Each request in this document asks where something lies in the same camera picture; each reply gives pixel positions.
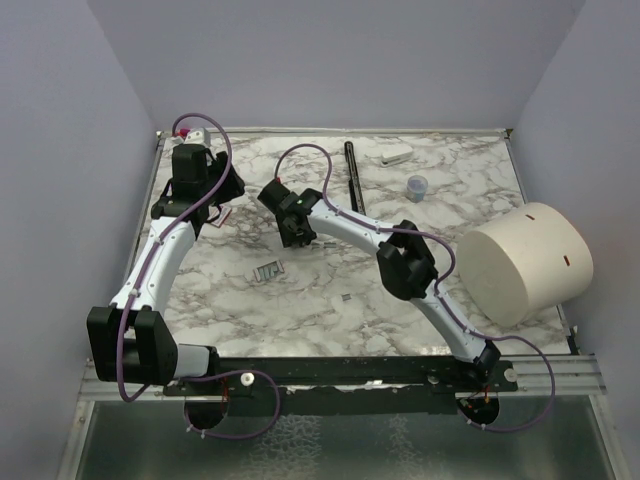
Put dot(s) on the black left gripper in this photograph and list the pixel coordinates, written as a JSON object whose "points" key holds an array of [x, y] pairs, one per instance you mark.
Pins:
{"points": [[231, 189]]}

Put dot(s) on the white stapler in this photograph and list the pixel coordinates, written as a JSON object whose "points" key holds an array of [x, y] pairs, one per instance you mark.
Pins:
{"points": [[396, 155]]}

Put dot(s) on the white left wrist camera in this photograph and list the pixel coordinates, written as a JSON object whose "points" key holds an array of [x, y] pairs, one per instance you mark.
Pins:
{"points": [[198, 136]]}

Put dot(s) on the clear tub of clips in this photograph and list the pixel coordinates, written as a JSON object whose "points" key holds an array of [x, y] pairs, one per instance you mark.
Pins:
{"points": [[416, 188]]}

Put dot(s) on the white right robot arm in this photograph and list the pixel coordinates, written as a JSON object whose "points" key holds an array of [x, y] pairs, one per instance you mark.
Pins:
{"points": [[406, 265]]}

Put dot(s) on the large white paper roll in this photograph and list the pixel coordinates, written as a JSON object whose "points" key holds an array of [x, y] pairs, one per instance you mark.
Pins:
{"points": [[523, 262]]}

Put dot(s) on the red white staple box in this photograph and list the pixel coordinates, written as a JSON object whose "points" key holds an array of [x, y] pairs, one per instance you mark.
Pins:
{"points": [[220, 218]]}

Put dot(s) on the staple box tray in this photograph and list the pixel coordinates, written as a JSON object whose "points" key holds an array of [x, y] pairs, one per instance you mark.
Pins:
{"points": [[268, 271]]}

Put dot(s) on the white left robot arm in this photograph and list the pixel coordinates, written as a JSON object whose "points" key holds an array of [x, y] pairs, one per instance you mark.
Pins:
{"points": [[129, 339]]}

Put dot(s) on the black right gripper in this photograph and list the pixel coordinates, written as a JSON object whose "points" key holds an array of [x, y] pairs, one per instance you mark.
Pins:
{"points": [[290, 241]]}

